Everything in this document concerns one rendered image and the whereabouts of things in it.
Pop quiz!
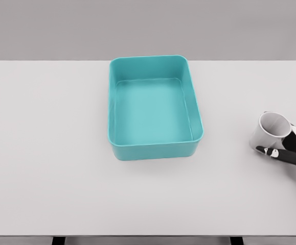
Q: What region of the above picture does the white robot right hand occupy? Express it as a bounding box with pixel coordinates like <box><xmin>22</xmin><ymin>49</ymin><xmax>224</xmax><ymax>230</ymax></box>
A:
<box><xmin>256</xmin><ymin>123</ymin><xmax>296</xmax><ymax>176</ymax></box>

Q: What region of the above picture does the white paper cup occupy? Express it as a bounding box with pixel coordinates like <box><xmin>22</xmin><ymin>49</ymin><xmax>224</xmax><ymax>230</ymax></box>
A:
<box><xmin>249</xmin><ymin>111</ymin><xmax>292</xmax><ymax>154</ymax></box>

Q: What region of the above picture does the teal rectangular plastic basket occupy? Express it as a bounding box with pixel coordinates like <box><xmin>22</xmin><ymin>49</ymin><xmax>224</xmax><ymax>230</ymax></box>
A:
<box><xmin>107</xmin><ymin>54</ymin><xmax>205</xmax><ymax>161</ymax></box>

